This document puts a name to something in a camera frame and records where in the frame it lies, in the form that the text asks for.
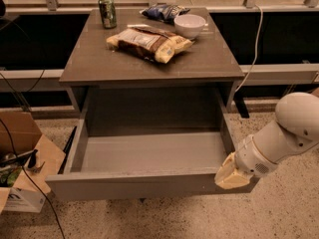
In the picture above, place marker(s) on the taped gripper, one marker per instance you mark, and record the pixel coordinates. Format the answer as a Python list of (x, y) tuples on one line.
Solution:
[(255, 160)]

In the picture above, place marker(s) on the grey top drawer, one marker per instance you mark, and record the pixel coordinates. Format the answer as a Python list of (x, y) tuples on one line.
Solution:
[(146, 143)]

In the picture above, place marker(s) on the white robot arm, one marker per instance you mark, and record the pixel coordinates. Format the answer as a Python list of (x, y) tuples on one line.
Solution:
[(295, 131)]

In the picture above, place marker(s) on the yellow brown snack bag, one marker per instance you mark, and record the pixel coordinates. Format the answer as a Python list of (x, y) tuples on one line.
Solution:
[(150, 43)]

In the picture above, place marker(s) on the white bowl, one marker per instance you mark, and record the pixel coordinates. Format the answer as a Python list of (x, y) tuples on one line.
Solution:
[(189, 25)]

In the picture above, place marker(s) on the blue chip bag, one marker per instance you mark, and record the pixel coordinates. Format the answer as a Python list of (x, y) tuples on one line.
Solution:
[(164, 12)]

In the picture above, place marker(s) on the brown cardboard box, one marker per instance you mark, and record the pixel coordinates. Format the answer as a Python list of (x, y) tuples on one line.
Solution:
[(27, 158)]

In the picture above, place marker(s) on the green soda can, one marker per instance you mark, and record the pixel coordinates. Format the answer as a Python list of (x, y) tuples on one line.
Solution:
[(108, 13)]

